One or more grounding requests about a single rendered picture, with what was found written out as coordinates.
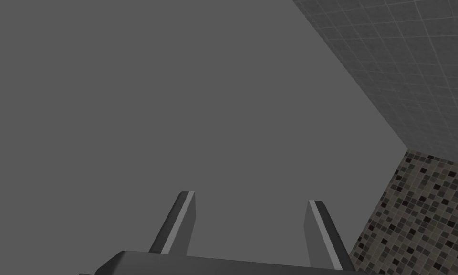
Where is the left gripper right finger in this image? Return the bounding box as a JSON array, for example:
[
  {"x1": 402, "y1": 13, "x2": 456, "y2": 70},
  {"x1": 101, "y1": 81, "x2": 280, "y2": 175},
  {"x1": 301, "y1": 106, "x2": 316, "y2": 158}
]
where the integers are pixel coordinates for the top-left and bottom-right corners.
[{"x1": 303, "y1": 199, "x2": 356, "y2": 272}]

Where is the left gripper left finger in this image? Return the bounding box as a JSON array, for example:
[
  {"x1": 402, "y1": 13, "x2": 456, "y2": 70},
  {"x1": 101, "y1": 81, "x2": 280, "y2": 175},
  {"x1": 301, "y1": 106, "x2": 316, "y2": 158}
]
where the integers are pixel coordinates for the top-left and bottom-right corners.
[{"x1": 148, "y1": 190, "x2": 197, "y2": 257}]

